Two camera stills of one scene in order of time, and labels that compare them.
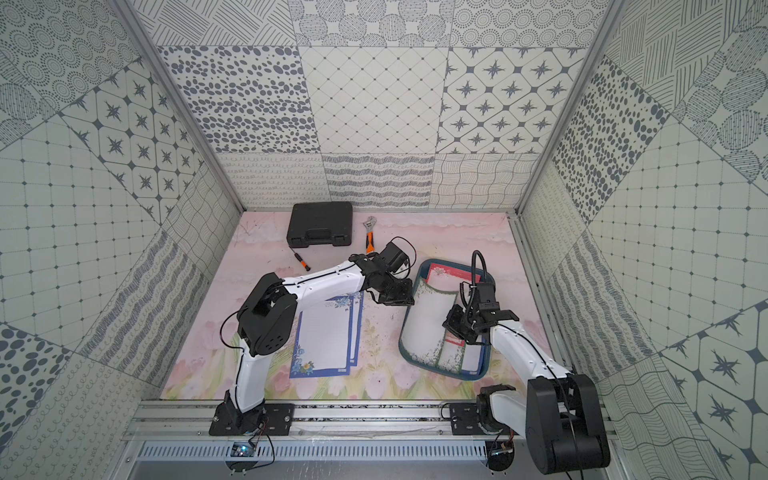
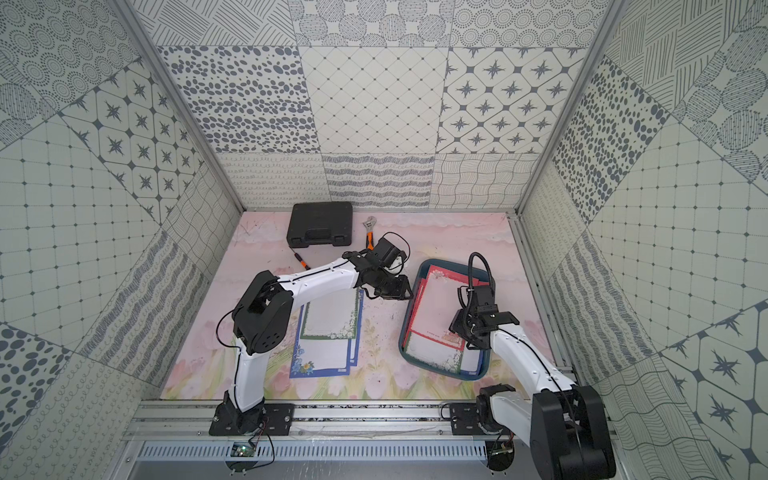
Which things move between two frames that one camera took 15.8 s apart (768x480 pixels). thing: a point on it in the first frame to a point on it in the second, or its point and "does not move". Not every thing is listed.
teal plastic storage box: [424, 338] does not move
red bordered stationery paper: [450, 278] does not move
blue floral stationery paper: [356, 318] does not move
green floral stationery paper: [426, 321] to [332, 317]
